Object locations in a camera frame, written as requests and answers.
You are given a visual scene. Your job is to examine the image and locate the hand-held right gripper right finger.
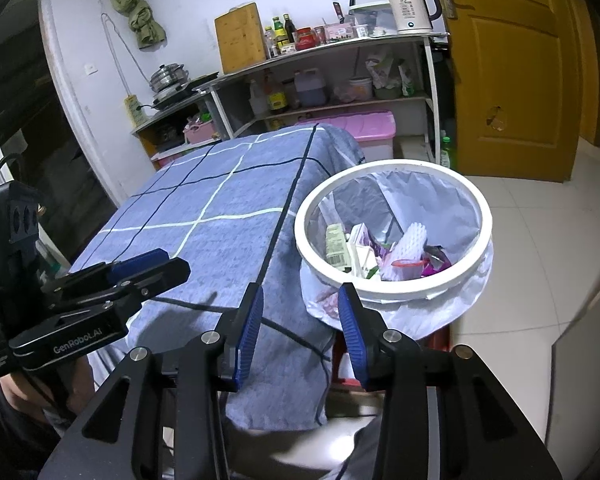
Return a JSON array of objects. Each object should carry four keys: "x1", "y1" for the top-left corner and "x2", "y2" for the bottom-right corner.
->
[{"x1": 337, "y1": 282, "x2": 563, "y2": 480}]

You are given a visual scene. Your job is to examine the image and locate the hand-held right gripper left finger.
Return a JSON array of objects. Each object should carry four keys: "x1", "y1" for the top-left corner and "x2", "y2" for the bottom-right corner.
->
[{"x1": 39, "y1": 282, "x2": 265, "y2": 480}]

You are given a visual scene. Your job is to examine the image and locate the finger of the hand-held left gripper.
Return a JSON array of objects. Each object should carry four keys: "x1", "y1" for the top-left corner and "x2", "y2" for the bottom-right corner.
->
[
  {"x1": 55, "y1": 258, "x2": 191, "y2": 321},
  {"x1": 42, "y1": 248, "x2": 171, "y2": 293}
]

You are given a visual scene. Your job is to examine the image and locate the green snack packet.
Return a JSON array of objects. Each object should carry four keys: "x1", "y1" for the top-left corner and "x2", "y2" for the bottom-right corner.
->
[{"x1": 325, "y1": 223, "x2": 353, "y2": 268}]

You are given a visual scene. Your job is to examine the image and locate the purple milk carton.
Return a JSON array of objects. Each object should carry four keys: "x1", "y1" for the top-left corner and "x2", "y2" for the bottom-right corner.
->
[{"x1": 347, "y1": 222, "x2": 381, "y2": 248}]

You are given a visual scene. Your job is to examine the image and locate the purple foil wrapper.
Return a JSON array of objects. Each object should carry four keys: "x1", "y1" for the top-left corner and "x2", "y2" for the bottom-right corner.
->
[{"x1": 420, "y1": 252, "x2": 453, "y2": 279}]

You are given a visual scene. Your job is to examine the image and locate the white foam fruit net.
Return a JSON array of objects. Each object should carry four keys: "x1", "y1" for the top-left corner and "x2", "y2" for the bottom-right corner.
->
[{"x1": 380, "y1": 223, "x2": 427, "y2": 281}]

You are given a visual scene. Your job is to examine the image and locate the white trash bin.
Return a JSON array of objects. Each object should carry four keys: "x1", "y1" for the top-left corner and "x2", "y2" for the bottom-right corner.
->
[{"x1": 300, "y1": 165, "x2": 494, "y2": 336}]

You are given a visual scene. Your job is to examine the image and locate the person's left forearm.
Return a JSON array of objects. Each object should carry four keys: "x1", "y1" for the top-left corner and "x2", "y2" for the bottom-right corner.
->
[{"x1": 0, "y1": 380, "x2": 76, "y2": 480}]

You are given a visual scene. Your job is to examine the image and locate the person's left hand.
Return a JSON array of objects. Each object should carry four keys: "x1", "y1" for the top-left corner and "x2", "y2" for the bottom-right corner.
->
[{"x1": 0, "y1": 360, "x2": 96, "y2": 421}]

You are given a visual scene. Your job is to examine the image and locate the red plastic stool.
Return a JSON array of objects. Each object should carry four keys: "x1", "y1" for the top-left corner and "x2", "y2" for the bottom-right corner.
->
[{"x1": 329, "y1": 335, "x2": 381, "y2": 392}]

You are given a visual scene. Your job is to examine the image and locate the blue checked tablecloth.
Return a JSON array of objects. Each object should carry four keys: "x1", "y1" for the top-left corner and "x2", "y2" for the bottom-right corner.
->
[{"x1": 70, "y1": 124, "x2": 368, "y2": 431}]

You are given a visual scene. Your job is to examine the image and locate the pink plastic basket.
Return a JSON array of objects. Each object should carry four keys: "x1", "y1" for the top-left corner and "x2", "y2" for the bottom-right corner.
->
[{"x1": 182, "y1": 120, "x2": 216, "y2": 144}]

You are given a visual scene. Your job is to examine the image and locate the low wooden shelf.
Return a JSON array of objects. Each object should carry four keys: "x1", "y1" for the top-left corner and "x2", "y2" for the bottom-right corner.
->
[{"x1": 131, "y1": 97, "x2": 226, "y2": 168}]

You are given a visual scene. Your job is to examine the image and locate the yellow power strip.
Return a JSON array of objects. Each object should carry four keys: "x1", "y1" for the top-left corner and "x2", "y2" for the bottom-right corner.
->
[{"x1": 124, "y1": 95, "x2": 148, "y2": 125}]

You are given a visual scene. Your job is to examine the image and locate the black induction cooker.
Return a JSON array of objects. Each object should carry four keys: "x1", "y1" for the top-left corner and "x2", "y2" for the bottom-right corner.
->
[{"x1": 150, "y1": 74, "x2": 220, "y2": 110}]

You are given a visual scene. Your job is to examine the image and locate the steel steamer pot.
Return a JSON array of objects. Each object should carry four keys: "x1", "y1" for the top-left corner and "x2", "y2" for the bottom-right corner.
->
[{"x1": 149, "y1": 62, "x2": 188, "y2": 93}]

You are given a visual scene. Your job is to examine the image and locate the clear plastic bottle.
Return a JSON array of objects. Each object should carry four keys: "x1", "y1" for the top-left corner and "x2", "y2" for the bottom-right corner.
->
[{"x1": 248, "y1": 79, "x2": 268, "y2": 118}]

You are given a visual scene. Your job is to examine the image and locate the oil bottle yellow label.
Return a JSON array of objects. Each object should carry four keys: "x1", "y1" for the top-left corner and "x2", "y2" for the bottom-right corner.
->
[{"x1": 265, "y1": 71, "x2": 288, "y2": 113}]

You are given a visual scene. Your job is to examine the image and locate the pink storage box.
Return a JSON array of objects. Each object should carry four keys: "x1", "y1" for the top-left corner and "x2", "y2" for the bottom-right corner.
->
[{"x1": 294, "y1": 110, "x2": 397, "y2": 161}]

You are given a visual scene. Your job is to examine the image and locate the dark plastic jug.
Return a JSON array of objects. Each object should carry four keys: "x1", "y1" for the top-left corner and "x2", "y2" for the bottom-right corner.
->
[{"x1": 294, "y1": 70, "x2": 328, "y2": 108}]

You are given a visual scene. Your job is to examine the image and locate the wooden cutting board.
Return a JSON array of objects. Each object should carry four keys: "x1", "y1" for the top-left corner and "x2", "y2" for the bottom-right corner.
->
[{"x1": 215, "y1": 2, "x2": 267, "y2": 75}]

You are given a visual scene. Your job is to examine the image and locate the green hanging cloth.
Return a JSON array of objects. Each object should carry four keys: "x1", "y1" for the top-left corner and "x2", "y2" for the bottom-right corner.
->
[{"x1": 102, "y1": 0, "x2": 167, "y2": 50}]

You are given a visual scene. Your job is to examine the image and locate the crumpled plastic bags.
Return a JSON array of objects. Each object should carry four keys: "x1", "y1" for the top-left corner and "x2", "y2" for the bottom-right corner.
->
[{"x1": 365, "y1": 55, "x2": 416, "y2": 100}]

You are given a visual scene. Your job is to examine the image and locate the green bottle yellow label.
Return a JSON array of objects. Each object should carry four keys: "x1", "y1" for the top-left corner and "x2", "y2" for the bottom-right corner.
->
[{"x1": 272, "y1": 16, "x2": 290, "y2": 53}]

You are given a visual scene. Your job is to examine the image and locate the white metal shelf rack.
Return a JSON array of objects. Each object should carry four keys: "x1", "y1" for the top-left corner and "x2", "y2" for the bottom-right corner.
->
[{"x1": 195, "y1": 32, "x2": 451, "y2": 166}]

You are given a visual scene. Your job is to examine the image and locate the pink knife holder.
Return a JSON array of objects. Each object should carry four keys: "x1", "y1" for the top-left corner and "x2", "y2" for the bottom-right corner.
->
[{"x1": 325, "y1": 22, "x2": 356, "y2": 43}]

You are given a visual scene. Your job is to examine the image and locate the yellow wooden door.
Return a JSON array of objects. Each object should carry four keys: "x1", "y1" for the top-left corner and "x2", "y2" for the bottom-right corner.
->
[{"x1": 425, "y1": 0, "x2": 600, "y2": 183}]

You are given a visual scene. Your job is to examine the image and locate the clear plastic container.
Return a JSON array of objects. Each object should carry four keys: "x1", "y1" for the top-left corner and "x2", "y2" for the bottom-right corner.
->
[{"x1": 349, "y1": 1, "x2": 398, "y2": 37}]

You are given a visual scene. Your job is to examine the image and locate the white electric kettle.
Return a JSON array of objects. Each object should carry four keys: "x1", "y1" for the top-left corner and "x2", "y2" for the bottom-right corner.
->
[{"x1": 384, "y1": 0, "x2": 442, "y2": 35}]

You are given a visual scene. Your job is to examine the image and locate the black handled knives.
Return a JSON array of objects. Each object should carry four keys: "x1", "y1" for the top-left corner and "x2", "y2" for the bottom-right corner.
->
[{"x1": 332, "y1": 0, "x2": 357, "y2": 25}]

